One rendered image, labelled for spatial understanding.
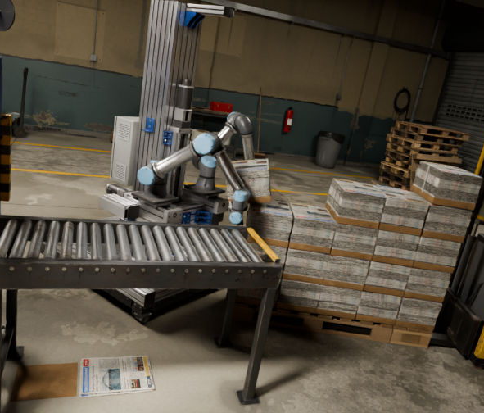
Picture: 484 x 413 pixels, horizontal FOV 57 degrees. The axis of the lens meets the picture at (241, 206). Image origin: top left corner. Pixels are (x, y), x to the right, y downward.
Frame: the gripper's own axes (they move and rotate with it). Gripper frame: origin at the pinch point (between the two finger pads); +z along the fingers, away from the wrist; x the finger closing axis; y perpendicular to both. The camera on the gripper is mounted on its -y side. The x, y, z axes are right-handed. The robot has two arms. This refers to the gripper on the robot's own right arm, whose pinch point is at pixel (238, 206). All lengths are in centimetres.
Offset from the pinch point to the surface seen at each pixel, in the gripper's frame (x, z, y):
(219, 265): 5, -95, -1
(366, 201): -84, -2, -6
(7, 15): 90, -68, 123
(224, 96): 55, 666, 51
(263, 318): -12, -85, -36
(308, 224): -44.9, -3.9, -16.8
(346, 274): -69, -2, -56
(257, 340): -8, -85, -48
